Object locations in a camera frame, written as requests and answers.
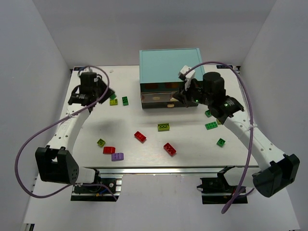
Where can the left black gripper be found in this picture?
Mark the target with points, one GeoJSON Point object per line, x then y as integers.
{"type": "Point", "coordinates": [105, 90]}

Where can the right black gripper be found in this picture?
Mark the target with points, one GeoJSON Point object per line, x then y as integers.
{"type": "Point", "coordinates": [186, 95]}

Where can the dark green lego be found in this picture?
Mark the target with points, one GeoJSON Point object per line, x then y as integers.
{"type": "Point", "coordinates": [125, 101]}

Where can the green small lego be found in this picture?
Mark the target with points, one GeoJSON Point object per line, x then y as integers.
{"type": "Point", "coordinates": [221, 142]}
{"type": "Point", "coordinates": [208, 113]}

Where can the transparent drawer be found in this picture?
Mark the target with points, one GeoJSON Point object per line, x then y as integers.
{"type": "Point", "coordinates": [160, 97]}

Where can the green long lego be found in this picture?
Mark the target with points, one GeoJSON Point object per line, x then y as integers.
{"type": "Point", "coordinates": [211, 125]}

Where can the olive small lego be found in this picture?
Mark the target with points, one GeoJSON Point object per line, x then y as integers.
{"type": "Point", "coordinates": [101, 143]}

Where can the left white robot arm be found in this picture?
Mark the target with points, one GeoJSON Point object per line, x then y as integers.
{"type": "Point", "coordinates": [55, 161]}

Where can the lime lego near left arm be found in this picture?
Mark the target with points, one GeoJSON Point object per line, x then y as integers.
{"type": "Point", "coordinates": [113, 102]}

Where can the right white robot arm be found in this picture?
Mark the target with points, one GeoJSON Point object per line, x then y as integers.
{"type": "Point", "coordinates": [277, 169]}

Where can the teal drawer cabinet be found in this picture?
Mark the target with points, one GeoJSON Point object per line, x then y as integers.
{"type": "Point", "coordinates": [159, 71]}

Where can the lime long lego centre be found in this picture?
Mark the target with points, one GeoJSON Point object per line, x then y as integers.
{"type": "Point", "coordinates": [163, 127]}

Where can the right blue label sticker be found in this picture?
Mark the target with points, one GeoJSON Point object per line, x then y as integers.
{"type": "Point", "coordinates": [219, 66]}

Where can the red lego centre right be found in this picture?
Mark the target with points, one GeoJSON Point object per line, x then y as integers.
{"type": "Point", "coordinates": [169, 149]}

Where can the red lego centre left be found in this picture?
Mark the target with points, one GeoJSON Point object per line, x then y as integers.
{"type": "Point", "coordinates": [139, 136]}

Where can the red sloped lego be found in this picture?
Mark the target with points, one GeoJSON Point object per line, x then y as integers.
{"type": "Point", "coordinates": [109, 150]}

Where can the purple sloped lego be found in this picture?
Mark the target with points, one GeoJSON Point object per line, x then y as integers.
{"type": "Point", "coordinates": [117, 157]}

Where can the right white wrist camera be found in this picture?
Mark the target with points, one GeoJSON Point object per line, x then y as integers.
{"type": "Point", "coordinates": [186, 74]}

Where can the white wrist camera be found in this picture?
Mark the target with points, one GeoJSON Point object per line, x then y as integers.
{"type": "Point", "coordinates": [84, 69]}
{"type": "Point", "coordinates": [186, 74]}

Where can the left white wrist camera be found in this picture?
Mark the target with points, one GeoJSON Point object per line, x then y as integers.
{"type": "Point", "coordinates": [84, 69]}

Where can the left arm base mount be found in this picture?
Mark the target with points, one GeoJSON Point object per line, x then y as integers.
{"type": "Point", "coordinates": [105, 188]}

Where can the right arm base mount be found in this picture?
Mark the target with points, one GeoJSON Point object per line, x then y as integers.
{"type": "Point", "coordinates": [214, 187]}

